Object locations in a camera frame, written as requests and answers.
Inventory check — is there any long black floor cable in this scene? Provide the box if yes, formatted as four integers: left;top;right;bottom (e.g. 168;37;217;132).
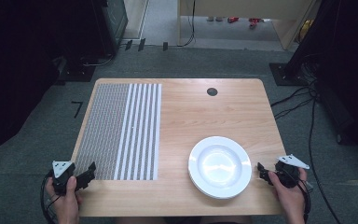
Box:
307;92;343;224

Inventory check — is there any dark cabinet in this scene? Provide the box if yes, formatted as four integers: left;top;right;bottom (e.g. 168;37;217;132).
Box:
91;0;129;58

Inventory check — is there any black stand base plate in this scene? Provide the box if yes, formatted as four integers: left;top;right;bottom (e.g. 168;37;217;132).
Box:
268;62;317;87
55;63;96;84

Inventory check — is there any grey white striped placemat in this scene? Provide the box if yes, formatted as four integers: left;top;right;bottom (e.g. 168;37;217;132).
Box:
73;82;163;181

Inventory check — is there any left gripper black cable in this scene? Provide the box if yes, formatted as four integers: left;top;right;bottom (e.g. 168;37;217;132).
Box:
39;170;60;224

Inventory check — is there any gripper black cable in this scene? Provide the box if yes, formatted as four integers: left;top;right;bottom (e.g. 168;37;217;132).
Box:
296;178;314;224
39;170;60;224

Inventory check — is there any person's left hand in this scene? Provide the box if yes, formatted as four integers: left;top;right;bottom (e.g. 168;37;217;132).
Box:
45;175;84;224

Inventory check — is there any white round plate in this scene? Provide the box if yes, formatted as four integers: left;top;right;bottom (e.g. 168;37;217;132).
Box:
187;135;253;198
188;176;250;200

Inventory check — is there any grey floor cable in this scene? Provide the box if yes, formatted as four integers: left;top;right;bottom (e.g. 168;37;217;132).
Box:
81;53;116;68

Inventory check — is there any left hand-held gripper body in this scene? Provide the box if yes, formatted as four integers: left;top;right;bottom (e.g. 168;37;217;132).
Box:
51;160;76;197

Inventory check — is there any black hanging cable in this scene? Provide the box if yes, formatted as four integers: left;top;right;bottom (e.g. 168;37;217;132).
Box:
177;0;197;49

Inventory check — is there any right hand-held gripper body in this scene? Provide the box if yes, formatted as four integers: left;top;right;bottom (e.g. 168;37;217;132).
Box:
274;154;310;189

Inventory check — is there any person's right hand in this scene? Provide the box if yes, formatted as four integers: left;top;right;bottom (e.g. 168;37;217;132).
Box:
267;167;309;224

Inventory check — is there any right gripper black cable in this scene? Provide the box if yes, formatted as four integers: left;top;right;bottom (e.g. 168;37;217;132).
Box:
296;178;314;224

